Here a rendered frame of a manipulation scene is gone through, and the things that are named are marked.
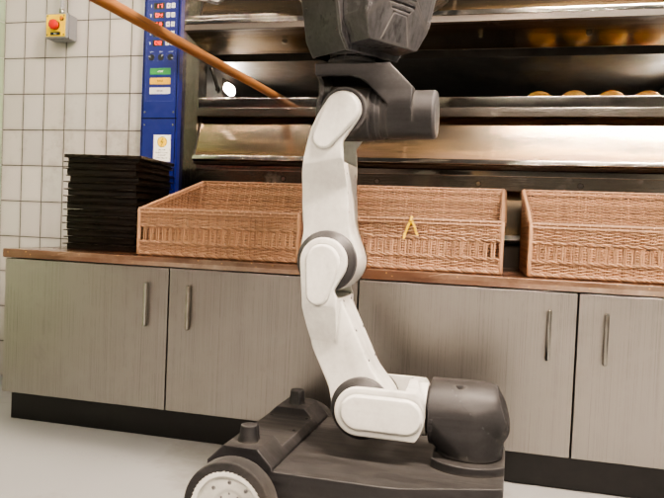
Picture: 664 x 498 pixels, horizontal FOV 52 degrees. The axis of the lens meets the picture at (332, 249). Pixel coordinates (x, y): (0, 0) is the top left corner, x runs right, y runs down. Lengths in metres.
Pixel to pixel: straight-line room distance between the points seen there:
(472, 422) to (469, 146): 1.19
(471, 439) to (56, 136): 2.16
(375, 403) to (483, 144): 1.21
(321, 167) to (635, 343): 0.96
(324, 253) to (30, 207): 1.83
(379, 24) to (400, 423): 0.88
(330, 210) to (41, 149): 1.78
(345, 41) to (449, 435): 0.90
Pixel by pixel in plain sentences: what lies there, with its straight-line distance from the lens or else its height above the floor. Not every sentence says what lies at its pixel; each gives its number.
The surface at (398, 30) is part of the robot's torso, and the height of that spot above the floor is 1.14.
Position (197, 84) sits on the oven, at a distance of 2.79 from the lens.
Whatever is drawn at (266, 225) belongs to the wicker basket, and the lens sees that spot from 2.09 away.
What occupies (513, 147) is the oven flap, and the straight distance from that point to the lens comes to 2.47.
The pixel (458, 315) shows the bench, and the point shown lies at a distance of 1.93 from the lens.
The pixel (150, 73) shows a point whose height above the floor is 1.27.
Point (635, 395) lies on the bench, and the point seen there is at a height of 0.29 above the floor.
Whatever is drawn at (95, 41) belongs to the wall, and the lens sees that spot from 3.05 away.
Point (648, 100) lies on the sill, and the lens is 2.54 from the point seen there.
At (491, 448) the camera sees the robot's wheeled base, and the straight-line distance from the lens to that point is 1.60.
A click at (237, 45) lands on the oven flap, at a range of 2.73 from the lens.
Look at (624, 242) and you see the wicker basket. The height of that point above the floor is 0.69.
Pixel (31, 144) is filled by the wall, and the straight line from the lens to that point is 3.15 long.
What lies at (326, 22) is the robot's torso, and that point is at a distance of 1.61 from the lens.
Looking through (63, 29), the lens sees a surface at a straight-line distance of 3.05.
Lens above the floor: 0.70
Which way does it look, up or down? 2 degrees down
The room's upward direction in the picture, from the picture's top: 2 degrees clockwise
